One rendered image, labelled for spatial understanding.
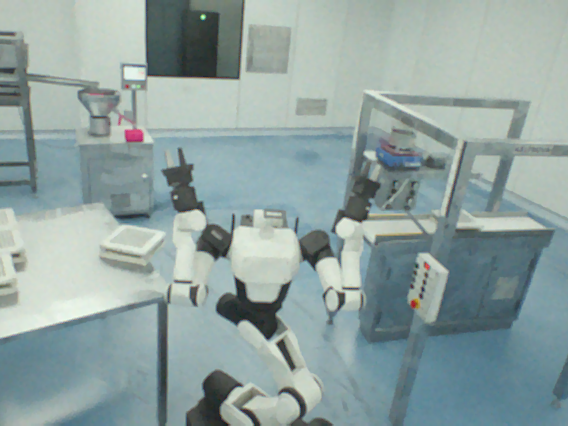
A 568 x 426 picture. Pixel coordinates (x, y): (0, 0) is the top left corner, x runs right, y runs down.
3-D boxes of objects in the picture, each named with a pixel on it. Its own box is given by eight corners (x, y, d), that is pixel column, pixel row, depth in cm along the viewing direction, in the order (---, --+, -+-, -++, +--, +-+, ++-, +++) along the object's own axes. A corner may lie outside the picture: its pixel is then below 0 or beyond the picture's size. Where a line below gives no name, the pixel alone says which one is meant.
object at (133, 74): (123, 131, 465) (121, 63, 440) (121, 128, 474) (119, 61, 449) (148, 131, 475) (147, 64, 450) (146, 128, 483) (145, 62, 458)
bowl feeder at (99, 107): (80, 138, 432) (78, 95, 417) (78, 128, 461) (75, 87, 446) (138, 138, 452) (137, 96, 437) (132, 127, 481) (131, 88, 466)
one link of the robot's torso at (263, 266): (220, 275, 225) (224, 203, 210) (294, 278, 229) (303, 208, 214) (218, 314, 198) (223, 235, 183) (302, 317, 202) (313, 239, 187)
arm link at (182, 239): (174, 211, 178) (170, 249, 176) (186, 211, 171) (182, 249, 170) (190, 214, 182) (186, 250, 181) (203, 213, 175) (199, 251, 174)
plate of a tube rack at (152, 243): (98, 247, 242) (98, 243, 241) (123, 227, 264) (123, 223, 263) (145, 257, 238) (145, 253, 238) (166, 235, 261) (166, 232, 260)
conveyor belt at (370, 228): (372, 247, 296) (373, 239, 294) (355, 228, 318) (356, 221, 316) (553, 239, 334) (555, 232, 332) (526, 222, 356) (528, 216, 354)
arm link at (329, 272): (325, 321, 182) (307, 271, 196) (354, 319, 188) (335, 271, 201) (338, 304, 174) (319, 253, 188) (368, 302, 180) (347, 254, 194)
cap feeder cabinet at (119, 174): (84, 225, 449) (78, 144, 418) (80, 201, 495) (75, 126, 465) (154, 219, 474) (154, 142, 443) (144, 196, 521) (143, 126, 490)
